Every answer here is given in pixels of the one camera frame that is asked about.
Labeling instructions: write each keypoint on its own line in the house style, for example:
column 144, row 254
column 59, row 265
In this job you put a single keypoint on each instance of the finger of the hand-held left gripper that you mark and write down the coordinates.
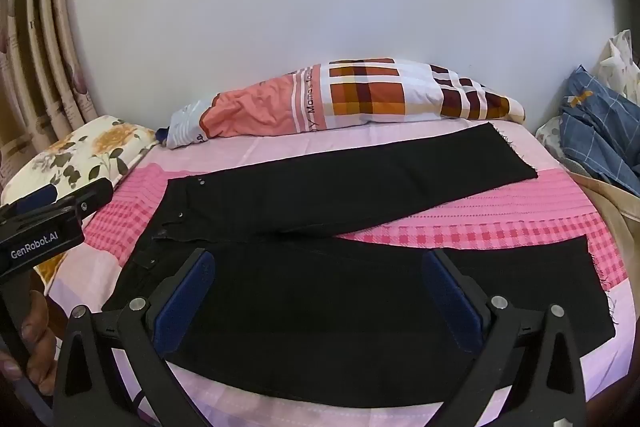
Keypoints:
column 45, row 196

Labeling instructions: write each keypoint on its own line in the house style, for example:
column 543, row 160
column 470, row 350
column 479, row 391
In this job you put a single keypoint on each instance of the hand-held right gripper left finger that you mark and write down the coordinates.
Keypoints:
column 182, row 307

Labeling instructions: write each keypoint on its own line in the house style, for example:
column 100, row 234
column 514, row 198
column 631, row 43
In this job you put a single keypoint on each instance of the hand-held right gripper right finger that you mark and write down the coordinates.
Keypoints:
column 452, row 307

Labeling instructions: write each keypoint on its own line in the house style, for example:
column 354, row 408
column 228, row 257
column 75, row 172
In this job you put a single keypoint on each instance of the black pants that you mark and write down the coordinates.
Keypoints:
column 325, row 307

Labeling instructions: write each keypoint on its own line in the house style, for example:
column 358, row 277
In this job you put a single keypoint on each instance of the person's left hand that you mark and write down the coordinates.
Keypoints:
column 37, row 332

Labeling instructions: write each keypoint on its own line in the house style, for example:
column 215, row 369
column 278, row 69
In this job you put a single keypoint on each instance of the floral pillow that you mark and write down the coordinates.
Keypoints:
column 100, row 142

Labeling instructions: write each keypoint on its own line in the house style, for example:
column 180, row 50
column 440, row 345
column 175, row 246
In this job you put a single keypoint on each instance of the pink checked bedsheet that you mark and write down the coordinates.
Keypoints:
column 500, row 217

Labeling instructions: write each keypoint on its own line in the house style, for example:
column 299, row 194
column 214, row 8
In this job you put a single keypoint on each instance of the dark blue cloth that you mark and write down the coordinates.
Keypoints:
column 163, row 135

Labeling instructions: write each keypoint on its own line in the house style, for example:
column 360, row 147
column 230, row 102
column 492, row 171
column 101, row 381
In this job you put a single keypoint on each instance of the beige floral curtain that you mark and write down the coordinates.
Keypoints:
column 45, row 57

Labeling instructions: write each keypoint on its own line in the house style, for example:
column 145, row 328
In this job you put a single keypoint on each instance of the beige cloth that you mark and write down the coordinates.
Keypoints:
column 620, row 227

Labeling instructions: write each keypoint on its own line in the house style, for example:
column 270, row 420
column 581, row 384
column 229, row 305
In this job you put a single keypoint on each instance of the orange patchwork pillow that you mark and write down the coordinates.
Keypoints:
column 375, row 92

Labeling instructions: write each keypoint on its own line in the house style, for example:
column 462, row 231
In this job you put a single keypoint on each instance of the blue plaid cloth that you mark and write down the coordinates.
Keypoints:
column 600, row 127

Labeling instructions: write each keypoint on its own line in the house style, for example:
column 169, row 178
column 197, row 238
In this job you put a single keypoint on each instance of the white floral cloth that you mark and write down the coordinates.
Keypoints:
column 620, row 57

